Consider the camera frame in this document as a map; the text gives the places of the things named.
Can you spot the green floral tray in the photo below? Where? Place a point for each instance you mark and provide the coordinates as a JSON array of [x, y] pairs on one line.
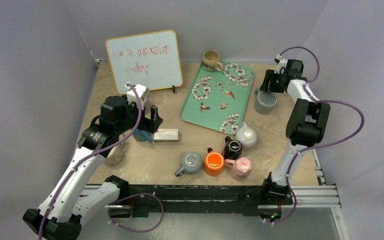
[[217, 100]]

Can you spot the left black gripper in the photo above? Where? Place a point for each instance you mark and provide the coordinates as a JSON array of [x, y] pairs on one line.
[[149, 124]]

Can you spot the small white card box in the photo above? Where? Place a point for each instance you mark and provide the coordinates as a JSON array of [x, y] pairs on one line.
[[166, 135]]

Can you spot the beige brown mug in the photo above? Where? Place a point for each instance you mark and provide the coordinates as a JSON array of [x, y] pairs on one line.
[[211, 61]]

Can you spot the black mug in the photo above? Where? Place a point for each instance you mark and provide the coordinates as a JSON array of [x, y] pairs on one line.
[[233, 149]]

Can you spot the white whiteboard yellow frame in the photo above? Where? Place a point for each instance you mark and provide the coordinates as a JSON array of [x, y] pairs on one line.
[[151, 59]]

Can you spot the pink faceted mug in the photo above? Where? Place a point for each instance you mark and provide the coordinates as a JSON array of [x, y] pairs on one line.
[[240, 168]]

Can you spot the grey mug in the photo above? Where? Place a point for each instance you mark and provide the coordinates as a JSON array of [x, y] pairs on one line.
[[265, 101]]

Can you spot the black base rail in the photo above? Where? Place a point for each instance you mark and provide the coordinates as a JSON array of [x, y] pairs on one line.
[[247, 200]]

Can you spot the orange mug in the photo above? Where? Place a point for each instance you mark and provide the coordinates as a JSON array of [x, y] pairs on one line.
[[213, 163]]

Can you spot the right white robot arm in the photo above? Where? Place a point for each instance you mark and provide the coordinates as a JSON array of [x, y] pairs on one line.
[[306, 125]]

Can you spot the grey-blue upside-down mug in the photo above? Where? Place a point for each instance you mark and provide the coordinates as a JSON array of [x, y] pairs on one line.
[[190, 163]]

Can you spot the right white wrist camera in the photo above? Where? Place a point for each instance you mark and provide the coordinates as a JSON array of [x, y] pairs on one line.
[[281, 64]]

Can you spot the blue teal mug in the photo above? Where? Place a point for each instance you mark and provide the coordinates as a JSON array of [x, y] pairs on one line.
[[142, 136]]

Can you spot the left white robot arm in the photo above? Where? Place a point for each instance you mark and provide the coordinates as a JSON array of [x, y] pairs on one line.
[[62, 215]]

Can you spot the white speckled mug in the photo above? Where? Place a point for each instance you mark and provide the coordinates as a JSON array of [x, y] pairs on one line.
[[247, 136]]

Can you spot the cream white mug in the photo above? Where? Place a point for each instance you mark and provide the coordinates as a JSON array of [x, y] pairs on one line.
[[116, 155]]

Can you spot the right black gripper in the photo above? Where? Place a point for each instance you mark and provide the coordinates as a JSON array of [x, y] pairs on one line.
[[269, 84]]

